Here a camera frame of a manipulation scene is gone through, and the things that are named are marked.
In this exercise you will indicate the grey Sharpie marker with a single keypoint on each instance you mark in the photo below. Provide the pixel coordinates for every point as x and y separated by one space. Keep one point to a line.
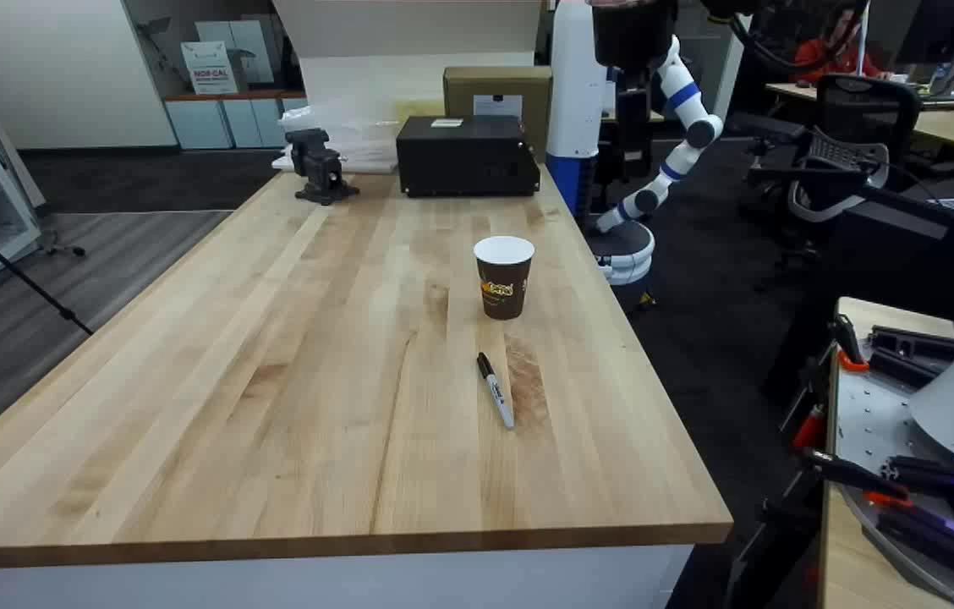
497 393

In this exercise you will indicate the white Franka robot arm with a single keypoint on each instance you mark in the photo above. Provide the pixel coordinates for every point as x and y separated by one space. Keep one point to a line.
590 40

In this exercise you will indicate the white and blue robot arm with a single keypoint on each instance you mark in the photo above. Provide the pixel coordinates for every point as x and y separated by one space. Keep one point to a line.
646 80

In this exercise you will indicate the brown paper cup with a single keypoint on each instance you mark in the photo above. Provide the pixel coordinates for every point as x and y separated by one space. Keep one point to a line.
501 273

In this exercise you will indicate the black electronics box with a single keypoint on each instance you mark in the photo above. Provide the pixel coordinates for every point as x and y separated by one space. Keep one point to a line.
466 157

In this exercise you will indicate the cardboard box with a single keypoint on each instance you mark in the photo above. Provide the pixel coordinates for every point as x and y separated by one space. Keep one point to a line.
523 91

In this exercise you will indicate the black bench vise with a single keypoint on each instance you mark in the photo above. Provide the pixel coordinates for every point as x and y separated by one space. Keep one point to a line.
320 168

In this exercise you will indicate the person in red shirt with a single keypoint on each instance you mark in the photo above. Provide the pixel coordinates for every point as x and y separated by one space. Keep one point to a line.
832 49

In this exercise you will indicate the black office chair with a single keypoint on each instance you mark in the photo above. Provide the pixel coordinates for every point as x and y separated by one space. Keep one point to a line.
826 168

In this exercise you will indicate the grey metal plate with tools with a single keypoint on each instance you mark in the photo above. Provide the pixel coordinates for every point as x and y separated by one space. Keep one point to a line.
880 419

